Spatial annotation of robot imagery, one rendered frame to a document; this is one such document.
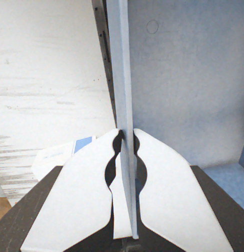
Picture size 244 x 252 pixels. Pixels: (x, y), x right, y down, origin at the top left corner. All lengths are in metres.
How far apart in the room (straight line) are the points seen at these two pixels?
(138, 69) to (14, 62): 0.45
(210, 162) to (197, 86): 0.10
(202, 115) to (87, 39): 0.39
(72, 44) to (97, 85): 0.12
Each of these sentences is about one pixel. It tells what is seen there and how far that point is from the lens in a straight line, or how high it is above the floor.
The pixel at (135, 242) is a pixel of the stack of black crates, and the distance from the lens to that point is 1.41.
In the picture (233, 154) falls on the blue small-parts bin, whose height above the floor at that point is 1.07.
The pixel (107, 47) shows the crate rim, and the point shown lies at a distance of 0.31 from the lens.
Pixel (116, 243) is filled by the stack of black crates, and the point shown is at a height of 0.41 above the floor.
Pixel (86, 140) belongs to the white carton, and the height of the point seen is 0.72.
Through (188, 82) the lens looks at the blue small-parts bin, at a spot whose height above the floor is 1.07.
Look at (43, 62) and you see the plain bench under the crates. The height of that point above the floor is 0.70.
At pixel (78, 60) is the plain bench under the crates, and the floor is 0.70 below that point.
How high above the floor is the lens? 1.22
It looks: 60 degrees down
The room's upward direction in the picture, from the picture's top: 167 degrees clockwise
